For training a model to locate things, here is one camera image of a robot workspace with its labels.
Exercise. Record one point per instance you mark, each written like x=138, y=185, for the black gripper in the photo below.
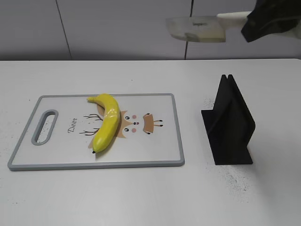
x=272, y=17

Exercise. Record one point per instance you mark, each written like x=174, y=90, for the white handled cleaver knife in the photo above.
x=207, y=29

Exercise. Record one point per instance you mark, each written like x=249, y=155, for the yellow plastic banana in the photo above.
x=110, y=123

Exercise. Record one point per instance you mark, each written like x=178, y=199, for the black knife stand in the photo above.
x=229, y=125

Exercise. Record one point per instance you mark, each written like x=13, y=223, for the white deer cutting board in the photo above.
x=60, y=130

